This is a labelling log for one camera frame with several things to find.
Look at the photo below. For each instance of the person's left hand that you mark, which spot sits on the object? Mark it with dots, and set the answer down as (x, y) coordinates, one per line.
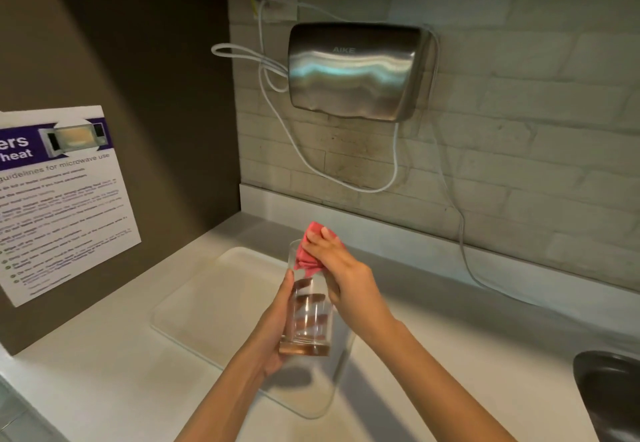
(270, 329)

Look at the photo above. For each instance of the person's right hand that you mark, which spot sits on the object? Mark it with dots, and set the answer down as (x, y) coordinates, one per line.
(350, 286)

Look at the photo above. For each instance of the person's right fingers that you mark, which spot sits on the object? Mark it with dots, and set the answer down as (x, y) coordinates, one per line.
(322, 251)

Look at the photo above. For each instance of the person's left thumb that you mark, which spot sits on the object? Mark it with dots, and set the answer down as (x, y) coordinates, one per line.
(286, 292)

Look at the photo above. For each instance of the pink cleaning cloth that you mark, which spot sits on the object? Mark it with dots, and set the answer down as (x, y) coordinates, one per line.
(312, 251)

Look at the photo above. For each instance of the clear drinking glass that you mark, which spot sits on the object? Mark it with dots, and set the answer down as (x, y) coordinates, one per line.
(309, 306)

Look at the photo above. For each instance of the person's right forearm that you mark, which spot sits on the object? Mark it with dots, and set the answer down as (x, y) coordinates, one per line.
(440, 386)

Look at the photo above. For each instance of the person's left forearm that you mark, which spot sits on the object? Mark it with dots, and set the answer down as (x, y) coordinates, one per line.
(225, 396)

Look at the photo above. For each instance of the white plastic tray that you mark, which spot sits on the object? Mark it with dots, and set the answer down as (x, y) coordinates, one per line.
(235, 316)

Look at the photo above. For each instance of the stainless steel hand dryer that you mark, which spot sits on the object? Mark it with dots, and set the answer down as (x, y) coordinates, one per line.
(357, 71)

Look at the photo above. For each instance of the microwave guidelines poster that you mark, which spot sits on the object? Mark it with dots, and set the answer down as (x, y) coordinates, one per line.
(55, 201)

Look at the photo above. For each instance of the stainless steel sink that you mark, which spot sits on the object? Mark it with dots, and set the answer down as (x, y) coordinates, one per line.
(610, 391)

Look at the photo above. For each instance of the white wall outlet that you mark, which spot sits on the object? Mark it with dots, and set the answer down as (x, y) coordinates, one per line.
(275, 2)

